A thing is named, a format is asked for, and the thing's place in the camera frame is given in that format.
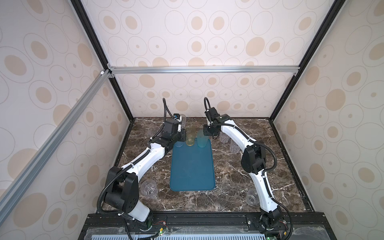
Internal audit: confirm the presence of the clear faceted glass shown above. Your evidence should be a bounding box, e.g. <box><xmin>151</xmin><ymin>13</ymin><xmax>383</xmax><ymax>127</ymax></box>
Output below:
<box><xmin>220</xmin><ymin>132</ymin><xmax>230</xmax><ymax>144</ymax></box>
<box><xmin>181</xmin><ymin>114</ymin><xmax>187</xmax><ymax>129</ymax></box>

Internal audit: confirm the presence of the yellow tall plastic glass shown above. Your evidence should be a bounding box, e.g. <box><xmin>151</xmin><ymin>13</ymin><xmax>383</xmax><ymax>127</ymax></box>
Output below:
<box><xmin>186</xmin><ymin>126</ymin><xmax>197</xmax><ymax>147</ymax></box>

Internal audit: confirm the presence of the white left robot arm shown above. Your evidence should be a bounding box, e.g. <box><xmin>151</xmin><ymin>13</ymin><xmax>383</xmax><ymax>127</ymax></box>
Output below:
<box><xmin>97</xmin><ymin>114</ymin><xmax>186</xmax><ymax>226</ymax></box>

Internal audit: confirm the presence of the silver diagonal left rail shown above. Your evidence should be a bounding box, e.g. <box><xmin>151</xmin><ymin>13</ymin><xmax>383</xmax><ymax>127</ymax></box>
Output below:
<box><xmin>1</xmin><ymin>69</ymin><xmax>111</xmax><ymax>224</ymax></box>

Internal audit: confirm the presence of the black corner frame post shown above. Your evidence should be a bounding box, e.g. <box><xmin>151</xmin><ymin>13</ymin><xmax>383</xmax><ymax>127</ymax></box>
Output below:
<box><xmin>270</xmin><ymin>0</ymin><xmax>346</xmax><ymax>122</ymax></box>
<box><xmin>70</xmin><ymin>0</ymin><xmax>135</xmax><ymax>122</ymax></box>

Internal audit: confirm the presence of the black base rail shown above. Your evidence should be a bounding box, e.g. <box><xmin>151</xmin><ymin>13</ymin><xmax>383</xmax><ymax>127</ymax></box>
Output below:
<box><xmin>78</xmin><ymin>212</ymin><xmax>336</xmax><ymax>240</ymax></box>

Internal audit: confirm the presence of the silver horizontal back rail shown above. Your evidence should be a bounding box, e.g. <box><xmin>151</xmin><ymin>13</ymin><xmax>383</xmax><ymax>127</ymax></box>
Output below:
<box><xmin>102</xmin><ymin>65</ymin><xmax>300</xmax><ymax>76</ymax></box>

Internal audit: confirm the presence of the black corner frame post left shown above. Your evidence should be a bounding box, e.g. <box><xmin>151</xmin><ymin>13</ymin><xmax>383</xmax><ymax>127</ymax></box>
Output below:
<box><xmin>70</xmin><ymin>0</ymin><xmax>135</xmax><ymax>122</ymax></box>

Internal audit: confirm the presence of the green textured plastic glass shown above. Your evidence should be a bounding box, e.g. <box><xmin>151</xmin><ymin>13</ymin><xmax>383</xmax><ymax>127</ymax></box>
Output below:
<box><xmin>197</xmin><ymin>130</ymin><xmax>209</xmax><ymax>148</ymax></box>

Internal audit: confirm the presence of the teal plastic tray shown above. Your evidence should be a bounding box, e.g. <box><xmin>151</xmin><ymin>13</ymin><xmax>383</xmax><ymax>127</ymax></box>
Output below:
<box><xmin>170</xmin><ymin>140</ymin><xmax>216</xmax><ymax>192</ymax></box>

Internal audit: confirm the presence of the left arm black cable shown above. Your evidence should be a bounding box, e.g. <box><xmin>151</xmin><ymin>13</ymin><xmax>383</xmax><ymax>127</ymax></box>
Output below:
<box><xmin>96</xmin><ymin>97</ymin><xmax>175</xmax><ymax>214</ymax></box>

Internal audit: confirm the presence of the blue tall plastic glass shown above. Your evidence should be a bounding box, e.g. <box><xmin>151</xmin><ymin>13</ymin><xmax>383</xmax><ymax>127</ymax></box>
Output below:
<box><xmin>174</xmin><ymin>141</ymin><xmax>184</xmax><ymax>148</ymax></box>

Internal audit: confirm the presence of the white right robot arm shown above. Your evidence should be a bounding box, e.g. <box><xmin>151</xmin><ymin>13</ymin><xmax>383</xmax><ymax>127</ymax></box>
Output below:
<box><xmin>203</xmin><ymin>108</ymin><xmax>283</xmax><ymax>228</ymax></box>

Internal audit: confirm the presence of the black corner frame post right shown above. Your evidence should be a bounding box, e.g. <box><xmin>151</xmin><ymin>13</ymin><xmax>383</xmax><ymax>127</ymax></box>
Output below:
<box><xmin>270</xmin><ymin>0</ymin><xmax>346</xmax><ymax>122</ymax></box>

